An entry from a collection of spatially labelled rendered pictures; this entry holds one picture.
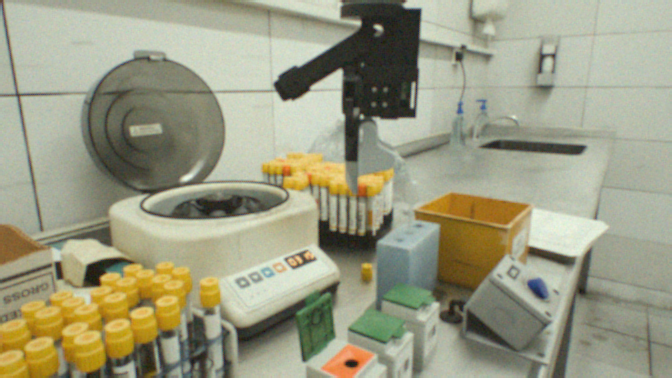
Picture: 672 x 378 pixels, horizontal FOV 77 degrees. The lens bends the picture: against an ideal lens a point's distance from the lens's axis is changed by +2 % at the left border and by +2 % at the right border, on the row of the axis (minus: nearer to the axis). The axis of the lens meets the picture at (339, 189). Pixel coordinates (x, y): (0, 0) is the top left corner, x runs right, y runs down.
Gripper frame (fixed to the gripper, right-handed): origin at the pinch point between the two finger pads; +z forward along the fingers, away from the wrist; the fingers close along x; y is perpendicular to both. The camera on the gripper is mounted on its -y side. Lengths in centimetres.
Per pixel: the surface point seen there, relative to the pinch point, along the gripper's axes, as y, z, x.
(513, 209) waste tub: 24.6, 7.3, 13.4
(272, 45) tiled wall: -21, -17, 54
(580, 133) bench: 115, 24, 186
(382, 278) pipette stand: 4.3, 9.5, -6.0
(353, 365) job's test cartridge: 1.6, 7.0, -23.3
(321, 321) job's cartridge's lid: -1.0, 4.5, -21.8
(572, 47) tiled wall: 107, -20, 195
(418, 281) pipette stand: 8.5, 10.3, -4.7
